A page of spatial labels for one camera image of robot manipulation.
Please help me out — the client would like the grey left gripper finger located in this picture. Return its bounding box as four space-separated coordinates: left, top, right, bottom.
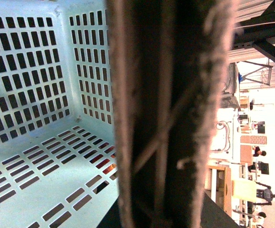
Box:
107 0 237 228

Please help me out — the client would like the light blue plastic basket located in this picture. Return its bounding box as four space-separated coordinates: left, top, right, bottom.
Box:
0 0 118 228

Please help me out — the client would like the black perforated shelf post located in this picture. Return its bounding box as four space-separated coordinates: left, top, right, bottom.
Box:
232 0 275 62

